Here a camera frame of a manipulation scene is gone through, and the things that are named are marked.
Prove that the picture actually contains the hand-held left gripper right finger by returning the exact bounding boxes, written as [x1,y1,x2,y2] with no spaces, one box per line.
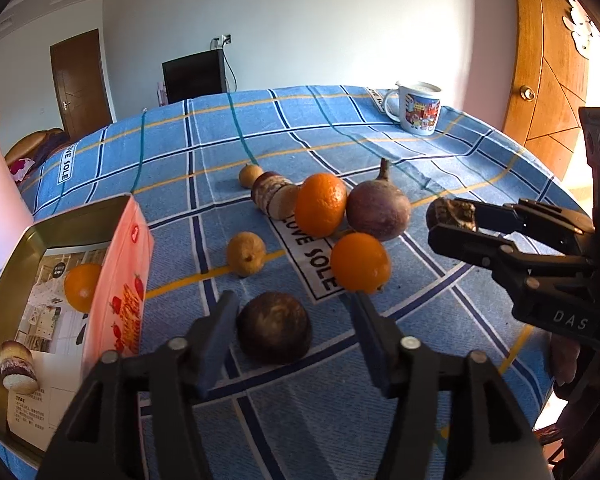
[347,291,553,480]

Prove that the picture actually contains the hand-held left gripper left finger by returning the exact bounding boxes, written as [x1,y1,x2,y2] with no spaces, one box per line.
[35,290,241,480]

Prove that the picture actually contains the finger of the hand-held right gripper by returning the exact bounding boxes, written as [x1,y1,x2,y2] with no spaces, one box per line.
[447,198,597,257]
[427,224,597,302]

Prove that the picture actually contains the dark brown wrinkled fruit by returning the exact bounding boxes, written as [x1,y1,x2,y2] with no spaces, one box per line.
[425,197,478,233]

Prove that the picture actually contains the dark round passion fruit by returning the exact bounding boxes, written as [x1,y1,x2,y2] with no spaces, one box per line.
[236,291,312,365]

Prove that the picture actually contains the purple passion fruit with stem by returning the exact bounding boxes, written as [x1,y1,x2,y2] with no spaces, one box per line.
[346,158,412,242]

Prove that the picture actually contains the yellow round fruit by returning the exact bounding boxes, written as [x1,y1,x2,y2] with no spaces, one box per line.
[226,231,267,277]

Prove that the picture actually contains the pink tin box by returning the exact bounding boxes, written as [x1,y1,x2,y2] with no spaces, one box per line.
[0,194,156,461]

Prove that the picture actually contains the large orange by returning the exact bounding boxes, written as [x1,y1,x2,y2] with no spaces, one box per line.
[294,172,348,237]

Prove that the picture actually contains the cut purple yam piece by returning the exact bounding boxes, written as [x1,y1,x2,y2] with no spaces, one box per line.
[250,171,301,221]

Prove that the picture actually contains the small yellow fruit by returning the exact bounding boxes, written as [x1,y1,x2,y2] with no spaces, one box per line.
[238,163,265,190]

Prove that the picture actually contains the person's right hand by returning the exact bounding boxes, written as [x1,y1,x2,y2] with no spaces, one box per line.
[547,332,581,388]

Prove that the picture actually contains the white printed mug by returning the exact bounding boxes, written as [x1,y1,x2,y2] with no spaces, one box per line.
[383,80,443,137]

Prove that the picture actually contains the printed paper leaflet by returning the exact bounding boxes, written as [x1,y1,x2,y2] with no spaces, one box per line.
[7,246,113,453]

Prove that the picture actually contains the light wooden door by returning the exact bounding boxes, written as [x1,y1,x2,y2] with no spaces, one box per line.
[502,0,598,183]

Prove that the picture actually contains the white door sticker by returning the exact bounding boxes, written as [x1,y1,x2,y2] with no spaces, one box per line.
[562,0,598,58]

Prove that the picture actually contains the blue plaid tablecloth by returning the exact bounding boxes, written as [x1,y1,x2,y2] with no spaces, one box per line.
[0,84,586,480]

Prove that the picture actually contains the purple blanket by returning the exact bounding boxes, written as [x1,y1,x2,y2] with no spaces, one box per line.
[37,129,71,158]

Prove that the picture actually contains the pink flowered cushion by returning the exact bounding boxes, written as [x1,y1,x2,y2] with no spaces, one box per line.
[9,157,36,181]

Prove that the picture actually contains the black television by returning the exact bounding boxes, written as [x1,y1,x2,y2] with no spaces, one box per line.
[161,50,228,106]

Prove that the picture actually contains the brown leather sofa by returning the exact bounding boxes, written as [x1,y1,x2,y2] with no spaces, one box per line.
[4,127,71,181]

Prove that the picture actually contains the dark brown room door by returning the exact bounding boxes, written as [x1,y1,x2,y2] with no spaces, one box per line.
[50,28,115,142]

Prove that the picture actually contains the black power cable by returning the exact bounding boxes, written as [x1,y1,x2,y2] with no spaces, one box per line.
[211,36,238,93]

